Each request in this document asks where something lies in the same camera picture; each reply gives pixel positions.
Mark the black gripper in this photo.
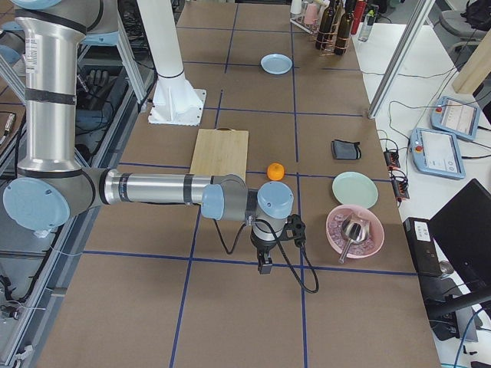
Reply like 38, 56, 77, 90
251, 218, 286, 274

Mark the orange fruit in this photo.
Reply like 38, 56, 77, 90
266, 163, 285, 181

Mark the light blue plate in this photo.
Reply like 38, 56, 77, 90
260, 54, 293, 75

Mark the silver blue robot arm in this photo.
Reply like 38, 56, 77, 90
3, 1, 293, 274

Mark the light green plate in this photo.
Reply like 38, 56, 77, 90
331, 172, 378, 209

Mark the metal scoop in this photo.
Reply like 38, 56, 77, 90
338, 213, 371, 264

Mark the pink bowl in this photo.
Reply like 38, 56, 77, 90
325, 205, 384, 259

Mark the bamboo cutting board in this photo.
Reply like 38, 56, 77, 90
189, 129, 249, 180

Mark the folded grey cloth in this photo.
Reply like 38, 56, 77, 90
331, 140, 362, 160

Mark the orange black adapter lower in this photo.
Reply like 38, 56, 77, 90
390, 175, 410, 204

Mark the orange black adapter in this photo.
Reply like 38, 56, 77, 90
390, 175, 410, 204
384, 149, 400, 170

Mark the black computer box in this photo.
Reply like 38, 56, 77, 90
403, 217, 442, 278

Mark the orange black adapter upper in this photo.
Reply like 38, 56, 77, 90
384, 149, 400, 170

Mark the black monitor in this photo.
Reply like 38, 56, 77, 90
427, 179, 490, 319

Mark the near teach pendant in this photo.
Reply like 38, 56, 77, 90
410, 128, 466, 180

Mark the teach pendant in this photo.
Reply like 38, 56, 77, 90
430, 96, 481, 141
410, 128, 466, 180

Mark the far teach pendant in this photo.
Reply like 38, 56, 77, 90
430, 96, 481, 141

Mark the dark wine bottle left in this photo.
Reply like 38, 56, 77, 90
315, 0, 336, 50

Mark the dark wine bottle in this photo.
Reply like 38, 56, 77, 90
334, 0, 356, 56
315, 0, 336, 50

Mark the dark wine bottle right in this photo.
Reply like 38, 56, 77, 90
334, 0, 356, 56

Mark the clear water bottle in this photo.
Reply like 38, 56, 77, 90
358, 10, 376, 42

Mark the pink cup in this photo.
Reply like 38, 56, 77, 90
304, 3, 318, 25

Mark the white cup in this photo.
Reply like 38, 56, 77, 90
290, 0, 302, 15

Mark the red bottle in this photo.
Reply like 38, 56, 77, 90
351, 0, 367, 35

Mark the wooden plank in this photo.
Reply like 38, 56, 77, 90
452, 31, 491, 94

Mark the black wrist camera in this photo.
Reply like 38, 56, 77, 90
284, 214, 306, 248

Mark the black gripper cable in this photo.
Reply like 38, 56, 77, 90
213, 218, 320, 295

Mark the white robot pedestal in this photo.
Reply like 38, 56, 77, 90
137, 0, 206, 126

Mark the blue cable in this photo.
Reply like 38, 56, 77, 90
452, 306, 485, 368

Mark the white wire cup rack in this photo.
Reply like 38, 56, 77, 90
289, 11, 318, 35

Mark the copper wire bottle rack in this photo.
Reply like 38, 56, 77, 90
315, 1, 356, 56

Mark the aluminium frame post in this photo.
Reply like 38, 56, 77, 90
367, 0, 436, 119

